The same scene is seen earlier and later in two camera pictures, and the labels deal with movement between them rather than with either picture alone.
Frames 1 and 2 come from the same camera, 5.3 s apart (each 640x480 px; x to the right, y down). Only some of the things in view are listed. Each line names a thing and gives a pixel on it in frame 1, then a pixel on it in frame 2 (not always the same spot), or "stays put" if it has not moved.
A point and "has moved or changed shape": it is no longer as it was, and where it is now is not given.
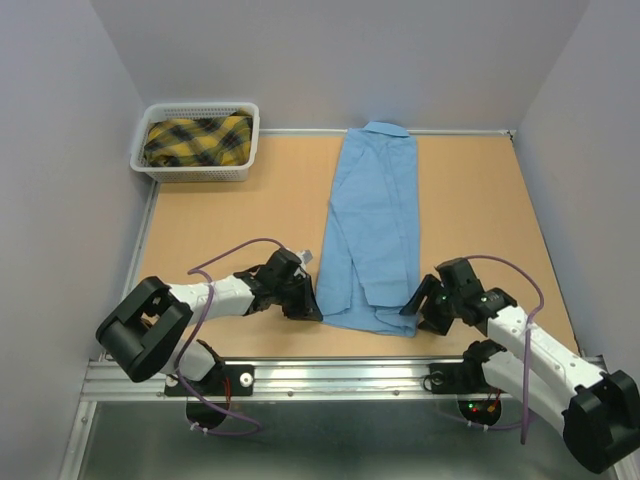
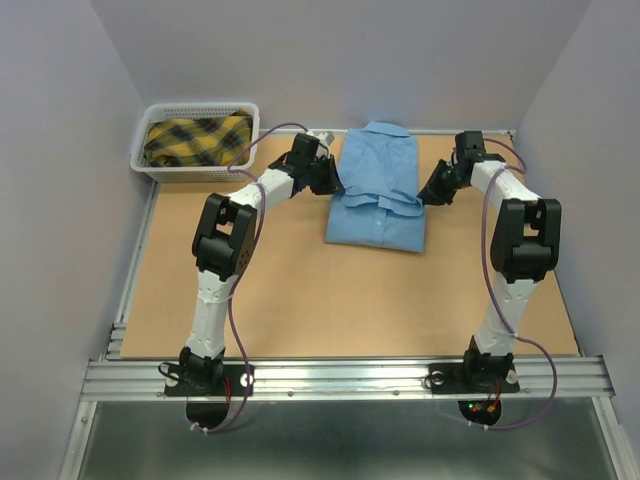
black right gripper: (430, 285) → (433, 194)
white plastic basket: (162, 111) stays put
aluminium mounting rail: (288, 379) stays put
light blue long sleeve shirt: (371, 247) has moved or changed shape
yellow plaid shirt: (222, 140) stays put
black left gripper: (306, 308) → (332, 184)
